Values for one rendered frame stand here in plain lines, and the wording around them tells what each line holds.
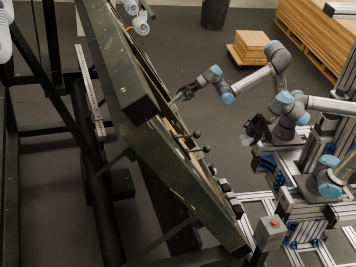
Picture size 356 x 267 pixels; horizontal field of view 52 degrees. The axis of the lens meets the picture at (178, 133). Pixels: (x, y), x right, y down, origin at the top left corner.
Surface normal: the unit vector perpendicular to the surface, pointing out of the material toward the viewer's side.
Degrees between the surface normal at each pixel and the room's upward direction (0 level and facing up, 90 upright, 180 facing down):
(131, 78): 33
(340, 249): 0
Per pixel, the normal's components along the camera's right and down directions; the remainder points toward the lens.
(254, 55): 0.19, 0.64
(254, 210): 0.11, -0.77
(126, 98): -0.43, -0.57
